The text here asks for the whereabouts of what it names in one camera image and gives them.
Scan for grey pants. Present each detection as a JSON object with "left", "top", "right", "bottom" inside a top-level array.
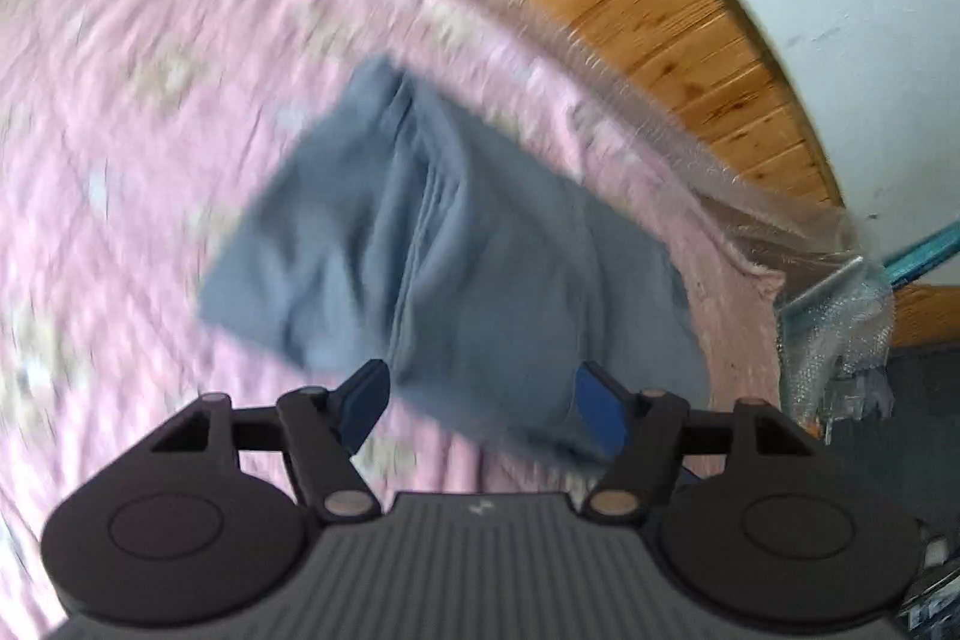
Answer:
[{"left": 196, "top": 55, "right": 710, "bottom": 470}]

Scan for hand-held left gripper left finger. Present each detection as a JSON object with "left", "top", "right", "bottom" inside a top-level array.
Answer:
[{"left": 148, "top": 359, "right": 392, "bottom": 525}]

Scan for teal rolled mat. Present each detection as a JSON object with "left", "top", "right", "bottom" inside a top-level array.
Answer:
[{"left": 879, "top": 220, "right": 960, "bottom": 290}]

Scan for clear bubble wrap sheet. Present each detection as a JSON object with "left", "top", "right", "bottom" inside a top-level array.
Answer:
[{"left": 225, "top": 0, "right": 898, "bottom": 417}]

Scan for wooden headboard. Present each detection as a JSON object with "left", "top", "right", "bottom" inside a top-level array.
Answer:
[{"left": 217, "top": 0, "right": 845, "bottom": 208}]

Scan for wooden wall panel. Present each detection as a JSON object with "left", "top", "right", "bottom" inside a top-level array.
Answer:
[{"left": 891, "top": 282, "right": 960, "bottom": 350}]

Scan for pink bear-print blanket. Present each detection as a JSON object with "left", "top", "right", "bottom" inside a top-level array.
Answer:
[{"left": 0, "top": 0, "right": 785, "bottom": 633}]

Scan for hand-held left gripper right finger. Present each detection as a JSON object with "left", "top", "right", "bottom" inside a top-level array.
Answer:
[{"left": 573, "top": 362, "right": 817, "bottom": 525}]

